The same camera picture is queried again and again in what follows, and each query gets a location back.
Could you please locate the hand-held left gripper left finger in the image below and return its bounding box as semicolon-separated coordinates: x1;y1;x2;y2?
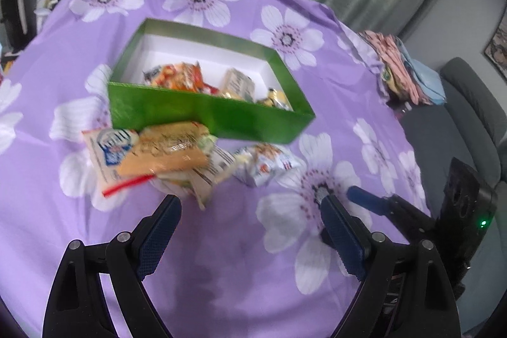
43;194;183;338

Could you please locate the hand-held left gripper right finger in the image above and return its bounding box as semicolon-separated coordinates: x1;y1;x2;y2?
320;193;462;338

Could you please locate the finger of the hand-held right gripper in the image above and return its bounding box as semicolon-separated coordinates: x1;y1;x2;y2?
346;185;438;244

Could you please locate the beige orange snack packet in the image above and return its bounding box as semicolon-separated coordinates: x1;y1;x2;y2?
119;121;210;180

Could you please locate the white green snack packet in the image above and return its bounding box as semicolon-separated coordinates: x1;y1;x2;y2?
158;136;238;210

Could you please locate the white red-edged snack packet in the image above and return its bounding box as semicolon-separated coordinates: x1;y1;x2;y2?
82;127;157;198

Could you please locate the white nut print snack packet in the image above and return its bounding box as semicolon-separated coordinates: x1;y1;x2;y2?
234;143;305;188

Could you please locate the green cardboard box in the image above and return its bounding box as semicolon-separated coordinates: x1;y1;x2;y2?
108;18;316;144

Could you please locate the yellow snack packet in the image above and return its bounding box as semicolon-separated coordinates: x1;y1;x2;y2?
257;88;294;111

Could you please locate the purple floral cloth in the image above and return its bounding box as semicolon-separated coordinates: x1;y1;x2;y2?
0;0;432;338

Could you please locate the grey sofa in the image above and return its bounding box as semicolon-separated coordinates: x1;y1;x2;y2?
396;57;507;338

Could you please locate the yellow patterned folded cloth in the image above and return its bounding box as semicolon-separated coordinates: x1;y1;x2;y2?
380;67;413;99

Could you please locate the light blue folded cloth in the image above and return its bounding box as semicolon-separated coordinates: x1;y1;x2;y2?
400;47;448;105

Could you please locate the folded clothes pile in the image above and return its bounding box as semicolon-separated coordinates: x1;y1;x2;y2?
358;30;432;105

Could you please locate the framed wall picture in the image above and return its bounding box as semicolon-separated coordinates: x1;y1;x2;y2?
482;7;507;79

